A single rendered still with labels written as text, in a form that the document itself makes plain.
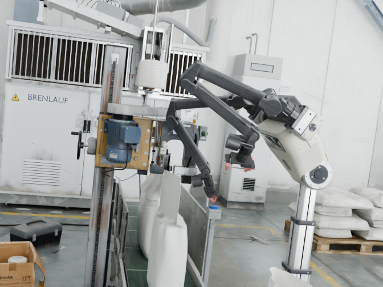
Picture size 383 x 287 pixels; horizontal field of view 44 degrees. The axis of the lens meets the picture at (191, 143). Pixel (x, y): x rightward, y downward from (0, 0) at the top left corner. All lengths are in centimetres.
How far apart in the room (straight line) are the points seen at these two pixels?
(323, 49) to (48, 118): 429
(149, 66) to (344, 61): 551
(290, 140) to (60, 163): 382
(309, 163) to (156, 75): 98
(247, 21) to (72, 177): 346
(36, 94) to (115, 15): 126
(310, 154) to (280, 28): 527
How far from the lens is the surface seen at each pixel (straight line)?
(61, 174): 572
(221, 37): 615
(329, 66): 780
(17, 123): 570
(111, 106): 271
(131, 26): 531
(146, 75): 272
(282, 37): 750
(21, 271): 363
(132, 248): 353
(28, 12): 657
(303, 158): 233
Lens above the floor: 152
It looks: 6 degrees down
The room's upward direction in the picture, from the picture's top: 7 degrees clockwise
